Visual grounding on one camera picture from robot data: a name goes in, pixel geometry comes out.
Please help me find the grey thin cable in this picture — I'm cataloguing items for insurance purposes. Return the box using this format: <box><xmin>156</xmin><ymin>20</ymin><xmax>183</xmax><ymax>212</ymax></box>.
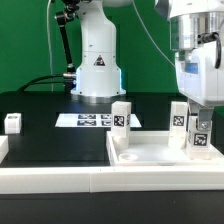
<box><xmin>46</xmin><ymin>0</ymin><xmax>56</xmax><ymax>92</ymax></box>

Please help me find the white fiducial marker sheet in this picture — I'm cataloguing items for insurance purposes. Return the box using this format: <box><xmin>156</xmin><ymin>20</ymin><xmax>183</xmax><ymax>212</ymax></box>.
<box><xmin>55</xmin><ymin>113</ymin><xmax>142</xmax><ymax>129</ymax></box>

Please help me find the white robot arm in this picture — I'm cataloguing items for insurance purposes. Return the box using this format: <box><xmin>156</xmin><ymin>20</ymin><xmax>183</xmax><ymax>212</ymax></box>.
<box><xmin>63</xmin><ymin>0</ymin><xmax>224</xmax><ymax>131</ymax></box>

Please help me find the black cable bundle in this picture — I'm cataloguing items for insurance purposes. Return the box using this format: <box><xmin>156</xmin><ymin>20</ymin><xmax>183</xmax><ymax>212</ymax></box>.
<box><xmin>18</xmin><ymin>73</ymin><xmax>77</xmax><ymax>93</ymax></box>

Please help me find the white square table top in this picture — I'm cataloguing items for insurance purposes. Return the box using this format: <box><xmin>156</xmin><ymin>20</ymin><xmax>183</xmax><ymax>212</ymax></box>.
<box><xmin>106</xmin><ymin>131</ymin><xmax>224</xmax><ymax>166</ymax></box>

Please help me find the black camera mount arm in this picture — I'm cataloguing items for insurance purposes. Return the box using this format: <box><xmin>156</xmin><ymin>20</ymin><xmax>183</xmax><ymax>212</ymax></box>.
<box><xmin>55</xmin><ymin>0</ymin><xmax>80</xmax><ymax>93</ymax></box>

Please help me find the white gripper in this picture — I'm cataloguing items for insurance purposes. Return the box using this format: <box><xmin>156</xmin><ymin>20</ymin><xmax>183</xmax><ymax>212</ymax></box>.
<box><xmin>175</xmin><ymin>41</ymin><xmax>224</xmax><ymax>131</ymax></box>

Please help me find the white U-shaped workspace fence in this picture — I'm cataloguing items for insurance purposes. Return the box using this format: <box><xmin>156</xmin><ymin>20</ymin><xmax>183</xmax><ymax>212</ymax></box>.
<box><xmin>0</xmin><ymin>134</ymin><xmax>224</xmax><ymax>195</ymax></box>

